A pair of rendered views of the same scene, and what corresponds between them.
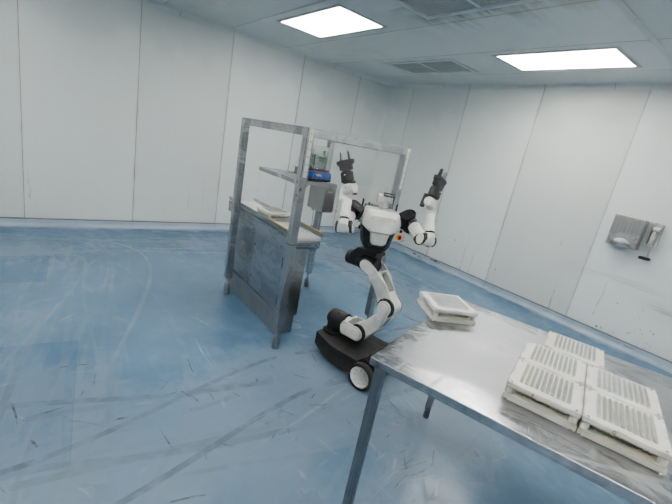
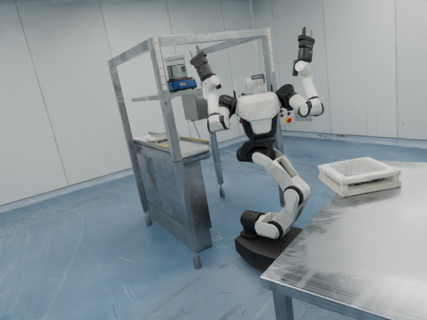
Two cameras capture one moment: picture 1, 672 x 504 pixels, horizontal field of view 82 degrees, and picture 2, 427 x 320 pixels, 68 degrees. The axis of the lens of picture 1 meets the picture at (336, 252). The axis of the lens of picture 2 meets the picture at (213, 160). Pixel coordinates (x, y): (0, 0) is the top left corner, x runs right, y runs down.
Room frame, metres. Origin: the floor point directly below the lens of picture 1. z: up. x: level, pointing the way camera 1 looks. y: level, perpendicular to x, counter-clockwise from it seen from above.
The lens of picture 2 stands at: (0.63, -0.26, 1.41)
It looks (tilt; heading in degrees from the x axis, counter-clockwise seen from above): 14 degrees down; 9
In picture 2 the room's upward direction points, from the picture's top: 9 degrees counter-clockwise
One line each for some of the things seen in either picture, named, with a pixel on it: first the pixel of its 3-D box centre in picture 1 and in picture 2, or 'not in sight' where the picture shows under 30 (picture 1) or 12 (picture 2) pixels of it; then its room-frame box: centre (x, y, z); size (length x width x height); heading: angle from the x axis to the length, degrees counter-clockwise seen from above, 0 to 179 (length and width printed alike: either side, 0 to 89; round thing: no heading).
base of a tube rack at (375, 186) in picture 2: (445, 311); (356, 180); (2.01, -0.66, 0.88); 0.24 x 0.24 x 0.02; 11
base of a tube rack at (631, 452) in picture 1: (618, 431); not in sight; (1.18, -1.09, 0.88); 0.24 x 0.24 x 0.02; 58
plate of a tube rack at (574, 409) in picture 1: (546, 385); not in sight; (1.31, -0.88, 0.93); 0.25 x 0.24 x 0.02; 148
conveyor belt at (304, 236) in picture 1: (269, 218); (161, 145); (3.45, 0.66, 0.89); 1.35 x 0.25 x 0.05; 39
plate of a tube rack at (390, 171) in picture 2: (447, 303); (356, 169); (2.01, -0.66, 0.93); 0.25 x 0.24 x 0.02; 101
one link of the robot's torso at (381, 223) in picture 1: (377, 225); (257, 113); (2.86, -0.27, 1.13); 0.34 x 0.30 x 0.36; 98
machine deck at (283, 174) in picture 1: (296, 177); (166, 95); (3.14, 0.43, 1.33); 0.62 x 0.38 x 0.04; 39
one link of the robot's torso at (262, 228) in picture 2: (356, 328); (272, 225); (2.82, -0.28, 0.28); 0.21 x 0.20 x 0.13; 54
